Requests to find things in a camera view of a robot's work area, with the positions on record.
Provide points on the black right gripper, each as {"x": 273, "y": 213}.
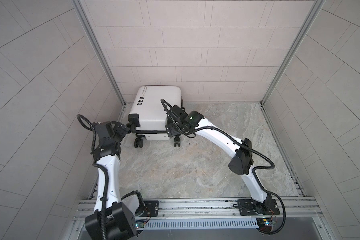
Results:
{"x": 170, "y": 129}

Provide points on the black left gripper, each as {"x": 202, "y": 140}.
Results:
{"x": 120, "y": 132}

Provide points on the black and white suitcase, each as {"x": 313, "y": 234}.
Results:
{"x": 148, "y": 118}

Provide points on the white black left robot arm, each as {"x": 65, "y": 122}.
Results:
{"x": 114, "y": 215}

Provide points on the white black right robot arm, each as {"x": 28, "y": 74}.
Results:
{"x": 245, "y": 161}

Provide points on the left green circuit board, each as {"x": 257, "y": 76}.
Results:
{"x": 139, "y": 225}

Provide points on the green circuit board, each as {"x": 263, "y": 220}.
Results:
{"x": 139, "y": 225}
{"x": 265, "y": 224}

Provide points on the right green circuit board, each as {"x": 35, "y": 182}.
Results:
{"x": 265, "y": 224}

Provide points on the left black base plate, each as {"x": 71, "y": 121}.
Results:
{"x": 150, "y": 208}

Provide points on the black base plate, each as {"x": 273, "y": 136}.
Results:
{"x": 250, "y": 208}
{"x": 150, "y": 208}

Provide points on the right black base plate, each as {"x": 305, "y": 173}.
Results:
{"x": 250, "y": 208}

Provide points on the aluminium mounting rail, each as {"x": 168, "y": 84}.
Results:
{"x": 220, "y": 213}

